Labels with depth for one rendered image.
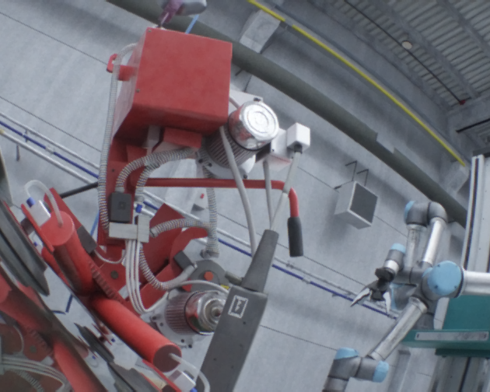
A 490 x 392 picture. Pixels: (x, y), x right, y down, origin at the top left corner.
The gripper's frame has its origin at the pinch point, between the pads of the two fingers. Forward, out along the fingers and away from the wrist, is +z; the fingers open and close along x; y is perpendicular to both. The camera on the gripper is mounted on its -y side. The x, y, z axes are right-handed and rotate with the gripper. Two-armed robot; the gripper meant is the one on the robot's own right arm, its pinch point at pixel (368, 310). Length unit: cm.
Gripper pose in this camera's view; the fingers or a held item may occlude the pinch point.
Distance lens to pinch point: 169.1
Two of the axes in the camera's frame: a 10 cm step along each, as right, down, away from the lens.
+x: -8.2, -1.5, 5.6
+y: 2.5, 7.8, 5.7
